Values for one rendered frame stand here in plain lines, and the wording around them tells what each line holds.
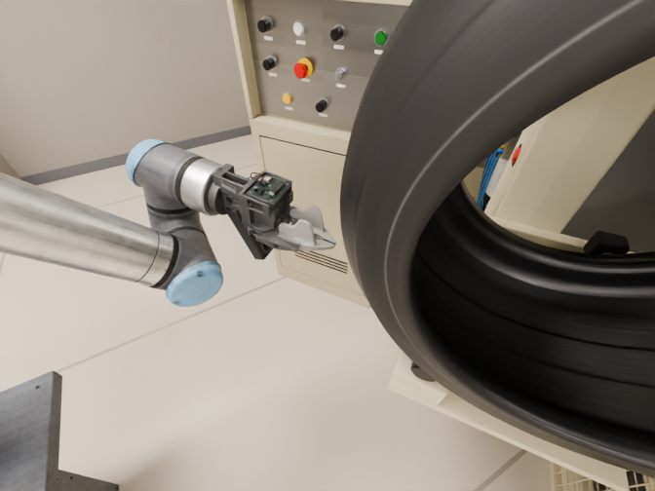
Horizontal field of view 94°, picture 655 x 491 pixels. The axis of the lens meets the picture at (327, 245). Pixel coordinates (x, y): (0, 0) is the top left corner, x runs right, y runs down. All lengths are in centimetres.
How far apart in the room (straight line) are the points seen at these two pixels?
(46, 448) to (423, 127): 96
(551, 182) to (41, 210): 77
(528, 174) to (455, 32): 51
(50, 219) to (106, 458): 126
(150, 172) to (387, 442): 123
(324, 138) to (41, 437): 105
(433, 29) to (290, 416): 136
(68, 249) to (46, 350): 155
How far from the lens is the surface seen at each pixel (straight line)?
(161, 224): 64
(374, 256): 29
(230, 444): 145
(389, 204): 24
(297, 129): 112
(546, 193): 72
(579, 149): 68
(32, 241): 48
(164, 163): 58
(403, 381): 58
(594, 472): 71
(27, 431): 104
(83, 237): 48
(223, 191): 52
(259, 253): 58
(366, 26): 99
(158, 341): 174
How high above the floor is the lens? 138
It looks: 46 degrees down
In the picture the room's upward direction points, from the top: straight up
